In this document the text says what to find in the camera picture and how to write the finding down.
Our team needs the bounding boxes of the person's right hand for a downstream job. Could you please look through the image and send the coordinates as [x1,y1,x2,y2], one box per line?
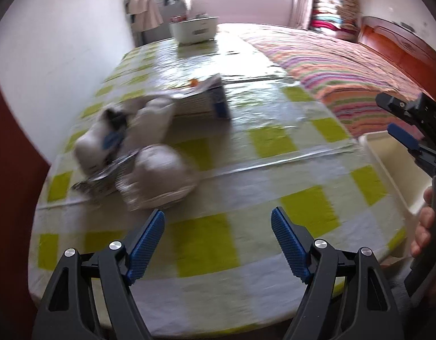
[411,187,436,258]

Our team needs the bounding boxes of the white plastic bag blue print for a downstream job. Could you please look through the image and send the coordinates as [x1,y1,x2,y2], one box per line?
[74,95,176,175]

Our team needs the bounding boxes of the red wooden door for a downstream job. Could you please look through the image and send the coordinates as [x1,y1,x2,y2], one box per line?
[0,74,52,340]

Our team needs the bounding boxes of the pink straight curtain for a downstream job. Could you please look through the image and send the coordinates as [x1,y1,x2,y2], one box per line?
[290,0,316,29]

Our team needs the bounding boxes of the white storage basket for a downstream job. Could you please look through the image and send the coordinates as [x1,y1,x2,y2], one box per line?
[168,15,219,45]

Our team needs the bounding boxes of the wooden headboard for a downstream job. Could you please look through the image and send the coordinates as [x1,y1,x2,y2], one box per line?
[357,16,436,105]

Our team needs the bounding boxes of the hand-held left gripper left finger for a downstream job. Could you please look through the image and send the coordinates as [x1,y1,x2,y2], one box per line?
[32,209,165,340]

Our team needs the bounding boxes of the yellow checkered plastic tablecloth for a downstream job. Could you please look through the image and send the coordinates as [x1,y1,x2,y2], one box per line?
[30,25,408,326]

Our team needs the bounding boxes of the stack of folded blankets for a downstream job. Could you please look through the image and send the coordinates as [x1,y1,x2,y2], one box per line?
[309,0,361,40]

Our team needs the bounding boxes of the white blue cardboard box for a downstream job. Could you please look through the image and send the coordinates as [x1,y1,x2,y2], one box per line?
[171,74,231,120]

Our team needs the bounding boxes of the white plastic bin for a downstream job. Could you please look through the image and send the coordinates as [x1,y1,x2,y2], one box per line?
[359,131,434,216]

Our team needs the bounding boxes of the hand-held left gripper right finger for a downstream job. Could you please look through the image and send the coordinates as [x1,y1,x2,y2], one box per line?
[271,207,404,340]

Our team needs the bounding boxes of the foil snack wrapper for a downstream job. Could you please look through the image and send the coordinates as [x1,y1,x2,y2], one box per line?
[72,149,141,201]

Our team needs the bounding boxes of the hanging clothes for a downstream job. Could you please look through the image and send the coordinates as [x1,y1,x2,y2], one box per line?
[127,0,164,32]

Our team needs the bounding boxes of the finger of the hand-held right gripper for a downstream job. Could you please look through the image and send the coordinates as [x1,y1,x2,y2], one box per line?
[388,124,436,177]
[376,93,436,128]

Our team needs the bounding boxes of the striped bed sheet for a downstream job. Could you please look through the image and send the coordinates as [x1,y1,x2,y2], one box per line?
[239,24,436,138]

